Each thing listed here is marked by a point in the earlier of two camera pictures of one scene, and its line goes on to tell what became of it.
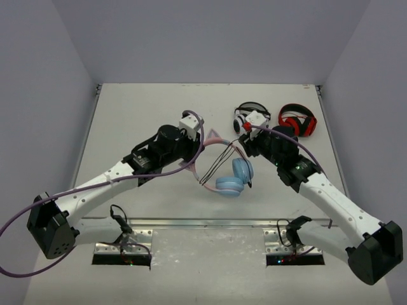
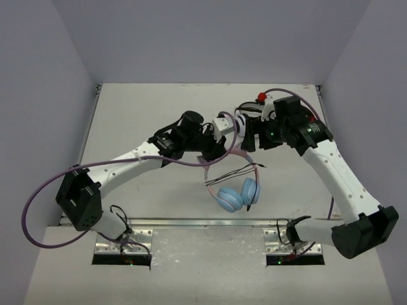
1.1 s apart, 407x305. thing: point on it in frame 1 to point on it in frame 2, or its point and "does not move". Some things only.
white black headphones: [242, 111] does not move
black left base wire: [123, 225] does not move
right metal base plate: [276, 242] does not move
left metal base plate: [138, 241] does not move
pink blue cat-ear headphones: [243, 171] to [230, 199]
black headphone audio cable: [222, 159] to [246, 169]
